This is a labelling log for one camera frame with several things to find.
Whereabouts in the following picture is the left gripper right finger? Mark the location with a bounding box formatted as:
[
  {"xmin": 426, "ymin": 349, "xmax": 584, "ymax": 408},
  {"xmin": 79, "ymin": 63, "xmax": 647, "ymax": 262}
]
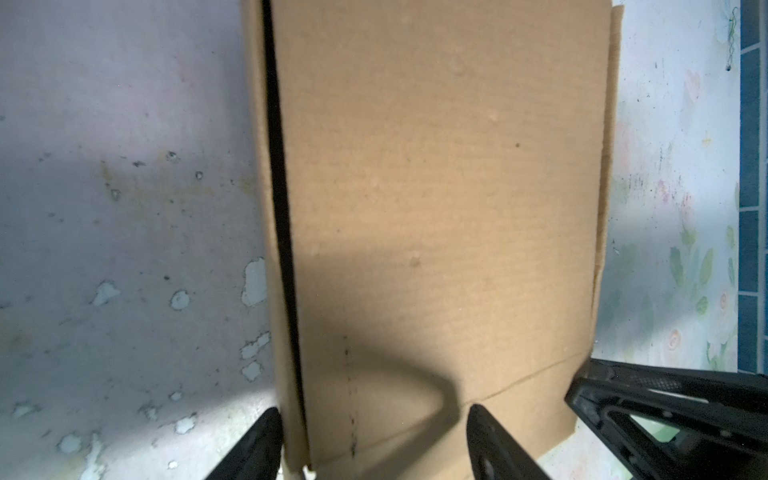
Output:
[{"xmin": 466, "ymin": 404, "xmax": 549, "ymax": 480}]

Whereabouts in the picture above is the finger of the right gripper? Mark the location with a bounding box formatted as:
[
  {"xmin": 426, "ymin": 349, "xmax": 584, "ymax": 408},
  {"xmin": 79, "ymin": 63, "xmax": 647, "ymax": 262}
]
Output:
[{"xmin": 565, "ymin": 359, "xmax": 767, "ymax": 479}]

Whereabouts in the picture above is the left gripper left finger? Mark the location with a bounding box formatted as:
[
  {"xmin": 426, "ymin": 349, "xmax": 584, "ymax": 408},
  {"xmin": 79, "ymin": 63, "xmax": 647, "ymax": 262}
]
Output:
[{"xmin": 206, "ymin": 407, "xmax": 284, "ymax": 480}]

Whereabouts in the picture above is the brown cardboard box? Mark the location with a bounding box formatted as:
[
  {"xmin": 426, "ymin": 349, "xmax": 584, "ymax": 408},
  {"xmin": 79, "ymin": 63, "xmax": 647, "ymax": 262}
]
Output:
[{"xmin": 241, "ymin": 1, "xmax": 622, "ymax": 479}]

